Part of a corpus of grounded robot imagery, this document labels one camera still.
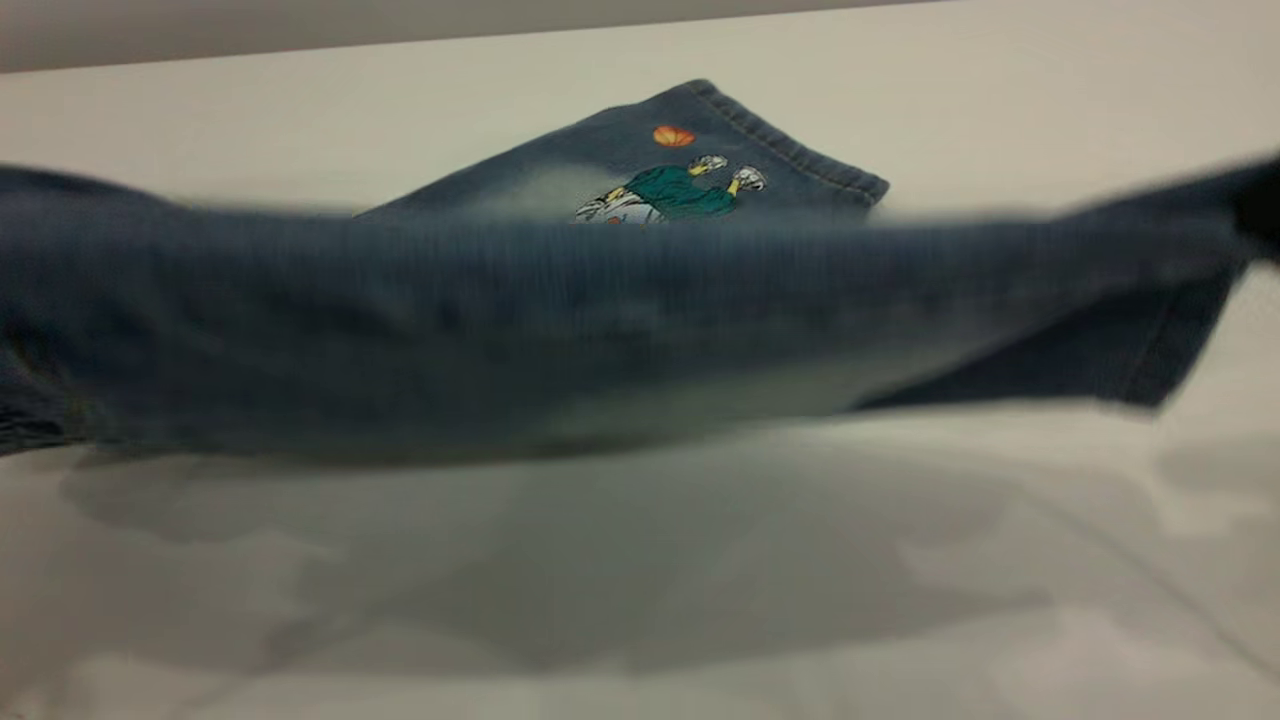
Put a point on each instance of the right gripper plain black finger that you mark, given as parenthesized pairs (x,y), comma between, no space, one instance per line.
(1262,205)

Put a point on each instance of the blue denim shorts with print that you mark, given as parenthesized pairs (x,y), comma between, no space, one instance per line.
(500,300)

